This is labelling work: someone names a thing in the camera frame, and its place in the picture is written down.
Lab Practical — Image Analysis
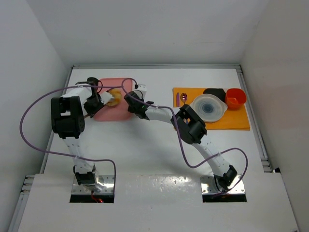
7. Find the pink rectangular tray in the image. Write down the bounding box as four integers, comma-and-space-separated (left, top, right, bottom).
93, 78, 132, 122

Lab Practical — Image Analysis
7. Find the golden knotted bread roll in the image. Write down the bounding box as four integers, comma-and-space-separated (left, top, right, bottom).
106, 88, 122, 107

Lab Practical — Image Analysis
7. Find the steel cake server wooden handle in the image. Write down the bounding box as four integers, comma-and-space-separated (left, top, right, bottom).
99, 91, 114, 105

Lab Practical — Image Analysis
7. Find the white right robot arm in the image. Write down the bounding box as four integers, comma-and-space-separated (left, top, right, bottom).
124, 91, 237, 191

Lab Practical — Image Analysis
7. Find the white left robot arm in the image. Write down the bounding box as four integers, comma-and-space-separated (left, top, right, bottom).
51, 77, 104, 193

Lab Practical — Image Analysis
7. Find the iridescent table knife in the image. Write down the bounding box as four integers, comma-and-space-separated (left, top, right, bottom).
176, 92, 181, 107

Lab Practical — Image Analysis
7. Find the iridescent spoon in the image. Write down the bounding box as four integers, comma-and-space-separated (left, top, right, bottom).
180, 92, 188, 104

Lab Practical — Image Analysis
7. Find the white plate blue swirl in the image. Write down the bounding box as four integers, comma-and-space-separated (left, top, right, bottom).
190, 94, 228, 123

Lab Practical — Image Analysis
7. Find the black coaster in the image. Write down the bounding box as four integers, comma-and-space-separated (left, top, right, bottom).
203, 88, 226, 102

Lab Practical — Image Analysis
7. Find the orange cloth placemat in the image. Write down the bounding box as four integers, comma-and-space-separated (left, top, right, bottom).
173, 87, 250, 131

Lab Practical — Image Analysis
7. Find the orange cup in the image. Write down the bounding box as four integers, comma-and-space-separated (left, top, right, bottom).
225, 88, 247, 110

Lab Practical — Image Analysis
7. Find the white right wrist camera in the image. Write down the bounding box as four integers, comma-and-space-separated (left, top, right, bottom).
135, 84, 147, 96

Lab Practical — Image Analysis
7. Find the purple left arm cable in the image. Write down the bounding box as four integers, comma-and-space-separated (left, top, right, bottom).
19, 84, 121, 194

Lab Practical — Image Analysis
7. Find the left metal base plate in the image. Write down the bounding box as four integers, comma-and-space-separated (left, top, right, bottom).
71, 175, 114, 195

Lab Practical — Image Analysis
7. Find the metal base plate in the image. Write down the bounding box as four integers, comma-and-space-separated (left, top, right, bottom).
200, 175, 245, 195
71, 175, 114, 195

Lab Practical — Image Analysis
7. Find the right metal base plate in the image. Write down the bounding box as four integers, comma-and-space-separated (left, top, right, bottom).
200, 175, 245, 195

